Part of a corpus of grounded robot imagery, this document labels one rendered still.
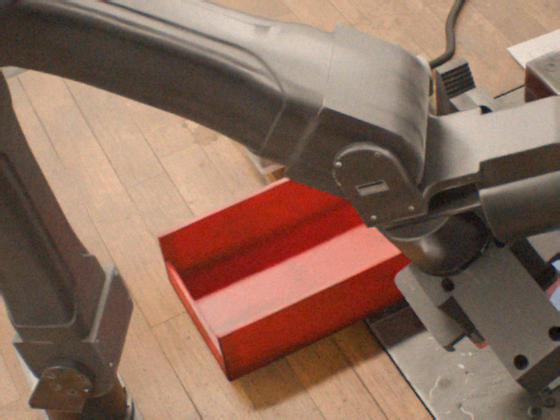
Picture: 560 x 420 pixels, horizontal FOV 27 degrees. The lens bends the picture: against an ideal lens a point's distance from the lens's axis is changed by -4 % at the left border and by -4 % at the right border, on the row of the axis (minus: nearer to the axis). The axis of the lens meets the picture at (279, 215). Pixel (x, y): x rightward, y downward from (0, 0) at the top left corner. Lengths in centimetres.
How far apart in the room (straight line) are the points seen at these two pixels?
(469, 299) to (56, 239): 26
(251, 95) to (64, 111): 61
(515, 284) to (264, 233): 37
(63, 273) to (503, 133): 29
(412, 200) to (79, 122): 60
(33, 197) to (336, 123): 21
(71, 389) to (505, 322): 31
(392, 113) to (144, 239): 48
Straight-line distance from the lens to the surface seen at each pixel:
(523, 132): 62
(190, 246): 97
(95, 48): 59
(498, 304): 67
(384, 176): 60
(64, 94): 120
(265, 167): 106
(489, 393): 91
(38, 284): 75
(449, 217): 64
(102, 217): 106
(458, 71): 102
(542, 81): 79
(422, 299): 75
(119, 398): 89
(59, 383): 81
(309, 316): 91
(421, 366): 92
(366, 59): 62
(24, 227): 71
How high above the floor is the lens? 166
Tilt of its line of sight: 48 degrees down
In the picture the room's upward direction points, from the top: 9 degrees counter-clockwise
